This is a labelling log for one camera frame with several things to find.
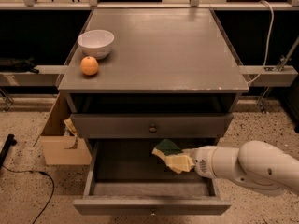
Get grey open lower drawer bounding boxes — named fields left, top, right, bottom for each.
left=74, top=139, right=231, bottom=216

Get black object on shelf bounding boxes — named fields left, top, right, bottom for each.
left=0, top=58, right=39, bottom=74

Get white ceramic bowl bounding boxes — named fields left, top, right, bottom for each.
left=78, top=30, right=114, bottom=59

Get green and yellow sponge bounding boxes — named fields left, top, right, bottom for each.
left=152, top=139, right=182, bottom=161

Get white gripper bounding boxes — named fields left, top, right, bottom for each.
left=164, top=146, right=217, bottom=178

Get black floor cable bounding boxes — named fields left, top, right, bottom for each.
left=0, top=164, right=56, bottom=224

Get grey upper closed drawer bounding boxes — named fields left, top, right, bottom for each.
left=71, top=114, right=233, bottom=139

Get black bar on floor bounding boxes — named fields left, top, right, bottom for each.
left=0, top=134, right=17, bottom=168

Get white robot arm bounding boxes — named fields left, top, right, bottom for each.
left=165, top=140, right=299, bottom=196

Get cardboard box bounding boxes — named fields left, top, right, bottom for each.
left=38, top=95, right=92, bottom=165

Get orange fruit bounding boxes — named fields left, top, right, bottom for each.
left=80, top=56, right=99, bottom=76

